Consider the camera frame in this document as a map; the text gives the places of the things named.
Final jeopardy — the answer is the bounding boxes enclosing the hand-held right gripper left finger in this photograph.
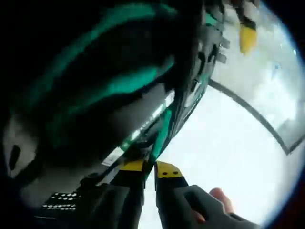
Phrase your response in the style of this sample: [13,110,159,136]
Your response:
[79,159,147,229]

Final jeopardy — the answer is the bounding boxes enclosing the green-handled combination pliers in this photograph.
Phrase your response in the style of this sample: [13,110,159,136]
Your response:
[9,2,182,153]

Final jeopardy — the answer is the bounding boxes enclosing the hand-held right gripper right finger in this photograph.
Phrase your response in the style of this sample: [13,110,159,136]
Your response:
[154,160,261,229]

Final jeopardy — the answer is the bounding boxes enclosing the row of screwdriver bits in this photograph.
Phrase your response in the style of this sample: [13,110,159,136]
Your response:
[42,192,82,211]

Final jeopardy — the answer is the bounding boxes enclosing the black toolbox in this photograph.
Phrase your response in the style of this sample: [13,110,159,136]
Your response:
[2,0,231,229]

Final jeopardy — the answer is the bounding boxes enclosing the green-edged tool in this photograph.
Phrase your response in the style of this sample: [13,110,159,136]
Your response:
[145,104,174,167]

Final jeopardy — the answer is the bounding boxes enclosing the person's right hand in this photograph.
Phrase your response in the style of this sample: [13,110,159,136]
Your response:
[209,187,234,216]

